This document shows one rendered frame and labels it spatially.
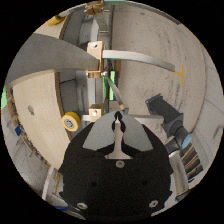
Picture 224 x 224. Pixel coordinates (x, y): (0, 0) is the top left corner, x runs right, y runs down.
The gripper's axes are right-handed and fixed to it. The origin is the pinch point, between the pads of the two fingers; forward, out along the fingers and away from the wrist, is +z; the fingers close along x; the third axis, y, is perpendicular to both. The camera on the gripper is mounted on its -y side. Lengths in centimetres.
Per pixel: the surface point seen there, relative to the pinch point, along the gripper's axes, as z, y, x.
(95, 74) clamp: 14.6, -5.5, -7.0
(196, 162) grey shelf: -5, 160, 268
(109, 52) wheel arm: 15.4, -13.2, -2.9
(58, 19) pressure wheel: 7.6, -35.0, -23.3
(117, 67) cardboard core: 93, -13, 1
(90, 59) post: 5.9, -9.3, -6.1
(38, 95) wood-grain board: 11.4, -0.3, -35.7
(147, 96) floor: 102, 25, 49
